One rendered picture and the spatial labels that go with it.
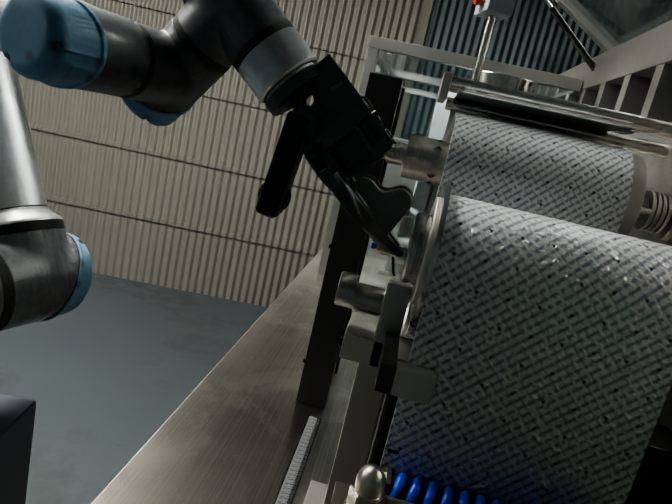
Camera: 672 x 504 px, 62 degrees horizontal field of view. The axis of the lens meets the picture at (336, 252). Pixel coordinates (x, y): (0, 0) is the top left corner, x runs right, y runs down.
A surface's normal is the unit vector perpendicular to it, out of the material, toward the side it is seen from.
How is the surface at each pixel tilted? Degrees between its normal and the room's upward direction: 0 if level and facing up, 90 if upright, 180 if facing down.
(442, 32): 90
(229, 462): 0
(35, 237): 65
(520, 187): 92
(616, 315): 90
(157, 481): 0
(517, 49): 90
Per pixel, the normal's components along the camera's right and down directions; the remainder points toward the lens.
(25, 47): -0.40, 0.12
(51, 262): 0.86, -0.18
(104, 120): 0.04, 0.23
